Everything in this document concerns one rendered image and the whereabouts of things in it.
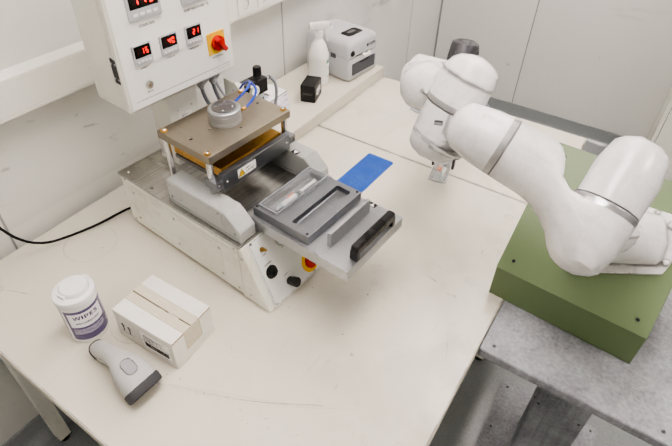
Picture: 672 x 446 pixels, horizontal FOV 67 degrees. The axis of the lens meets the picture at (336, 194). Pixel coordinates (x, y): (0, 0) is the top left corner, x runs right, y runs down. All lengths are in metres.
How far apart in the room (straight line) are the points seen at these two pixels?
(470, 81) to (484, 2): 2.54
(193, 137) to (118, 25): 0.28
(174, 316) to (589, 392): 0.91
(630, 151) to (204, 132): 0.87
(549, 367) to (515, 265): 0.24
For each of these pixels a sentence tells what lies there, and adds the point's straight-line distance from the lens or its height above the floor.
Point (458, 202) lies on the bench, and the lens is 1.62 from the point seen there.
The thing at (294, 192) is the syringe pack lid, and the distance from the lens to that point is 1.20.
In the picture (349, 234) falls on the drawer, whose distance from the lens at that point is 1.14.
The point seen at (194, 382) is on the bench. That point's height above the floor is 0.75.
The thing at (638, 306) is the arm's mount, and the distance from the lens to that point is 1.30.
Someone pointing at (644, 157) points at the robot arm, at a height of 1.30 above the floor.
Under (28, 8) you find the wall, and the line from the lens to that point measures 1.47.
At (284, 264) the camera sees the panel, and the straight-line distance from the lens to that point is 1.28.
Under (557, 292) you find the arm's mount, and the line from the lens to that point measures 1.30.
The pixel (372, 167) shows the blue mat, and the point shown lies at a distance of 1.72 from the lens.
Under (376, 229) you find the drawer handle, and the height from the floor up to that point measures 1.01.
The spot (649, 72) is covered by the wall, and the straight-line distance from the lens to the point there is 3.43.
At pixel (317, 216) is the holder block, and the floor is 0.98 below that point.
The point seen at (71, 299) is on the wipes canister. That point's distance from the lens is 1.24.
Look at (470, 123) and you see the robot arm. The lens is 0.91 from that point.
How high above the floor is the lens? 1.76
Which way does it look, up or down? 39 degrees down
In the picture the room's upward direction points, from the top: 1 degrees clockwise
